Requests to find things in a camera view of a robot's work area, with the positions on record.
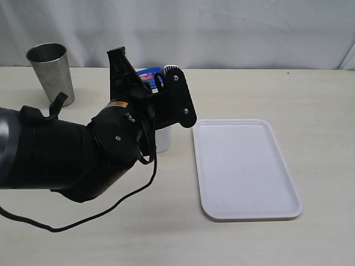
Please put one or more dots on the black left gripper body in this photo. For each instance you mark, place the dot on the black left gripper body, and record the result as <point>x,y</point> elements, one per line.
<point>135,96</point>

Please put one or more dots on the blue container lid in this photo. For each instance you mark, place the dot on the blue container lid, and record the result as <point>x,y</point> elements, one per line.
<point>151,77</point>

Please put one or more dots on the clear plastic container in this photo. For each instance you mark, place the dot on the clear plastic container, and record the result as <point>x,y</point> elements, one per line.
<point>163,139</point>

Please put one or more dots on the stainless steel cup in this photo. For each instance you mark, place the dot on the stainless steel cup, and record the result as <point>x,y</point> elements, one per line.
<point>50,64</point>

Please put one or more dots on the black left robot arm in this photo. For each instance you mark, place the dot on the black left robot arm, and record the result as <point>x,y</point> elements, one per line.
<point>82,161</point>

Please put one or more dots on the white backdrop curtain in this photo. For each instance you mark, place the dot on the white backdrop curtain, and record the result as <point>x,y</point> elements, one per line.
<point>190,34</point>

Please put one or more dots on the white plastic tray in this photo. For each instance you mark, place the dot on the white plastic tray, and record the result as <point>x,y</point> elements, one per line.
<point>241,171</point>

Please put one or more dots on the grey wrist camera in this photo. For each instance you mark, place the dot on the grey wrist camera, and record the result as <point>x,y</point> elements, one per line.
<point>181,108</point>

